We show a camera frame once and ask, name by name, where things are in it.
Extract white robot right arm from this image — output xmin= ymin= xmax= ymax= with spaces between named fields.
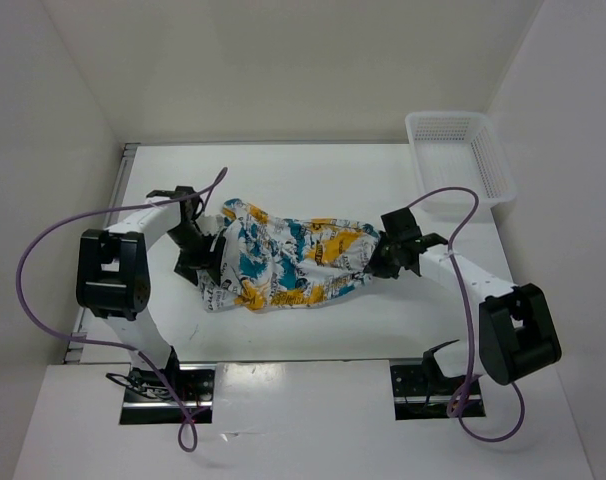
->
xmin=366 ymin=208 xmax=562 ymax=386

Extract patterned white yellow teal shorts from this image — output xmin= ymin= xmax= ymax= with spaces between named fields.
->
xmin=197 ymin=198 xmax=381 ymax=312

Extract white plastic mesh basket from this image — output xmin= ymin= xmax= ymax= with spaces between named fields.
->
xmin=405 ymin=111 xmax=517 ymax=217

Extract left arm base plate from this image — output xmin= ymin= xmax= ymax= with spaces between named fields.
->
xmin=106 ymin=363 xmax=216 ymax=425

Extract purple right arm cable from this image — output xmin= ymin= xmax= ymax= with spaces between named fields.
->
xmin=405 ymin=186 xmax=527 ymax=443

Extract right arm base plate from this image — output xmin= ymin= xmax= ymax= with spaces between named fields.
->
xmin=389 ymin=359 xmax=464 ymax=421

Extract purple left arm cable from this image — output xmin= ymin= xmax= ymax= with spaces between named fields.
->
xmin=15 ymin=166 xmax=229 ymax=452

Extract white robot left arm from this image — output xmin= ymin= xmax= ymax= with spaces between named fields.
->
xmin=76 ymin=186 xmax=226 ymax=400

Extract aluminium table edge rail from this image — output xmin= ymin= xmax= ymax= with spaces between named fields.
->
xmin=65 ymin=143 xmax=140 ymax=362

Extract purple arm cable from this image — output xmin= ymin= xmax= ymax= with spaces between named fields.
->
xmin=15 ymin=166 xmax=229 ymax=452
xmin=405 ymin=186 xmax=527 ymax=443

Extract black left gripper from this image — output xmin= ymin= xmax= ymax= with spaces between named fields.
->
xmin=167 ymin=223 xmax=226 ymax=286

